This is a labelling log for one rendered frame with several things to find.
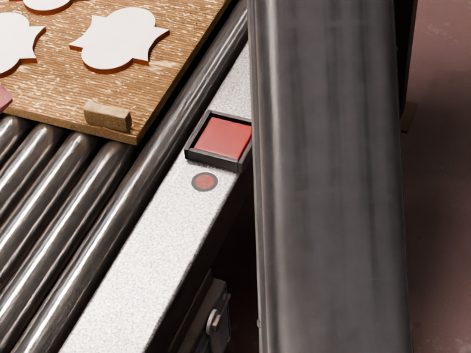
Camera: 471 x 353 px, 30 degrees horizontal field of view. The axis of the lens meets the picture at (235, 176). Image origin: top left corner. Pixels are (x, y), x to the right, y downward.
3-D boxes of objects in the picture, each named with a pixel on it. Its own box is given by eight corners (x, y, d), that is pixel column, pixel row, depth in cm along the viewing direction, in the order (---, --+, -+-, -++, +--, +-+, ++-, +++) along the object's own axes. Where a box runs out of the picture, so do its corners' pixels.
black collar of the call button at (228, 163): (265, 132, 109) (264, 122, 108) (242, 174, 104) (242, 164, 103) (209, 118, 111) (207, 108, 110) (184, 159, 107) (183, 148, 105)
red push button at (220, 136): (256, 134, 109) (256, 126, 108) (239, 167, 105) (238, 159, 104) (212, 124, 111) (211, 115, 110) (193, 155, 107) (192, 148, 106)
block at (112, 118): (134, 125, 108) (130, 108, 106) (127, 134, 107) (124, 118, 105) (91, 115, 110) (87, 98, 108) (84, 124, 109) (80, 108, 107)
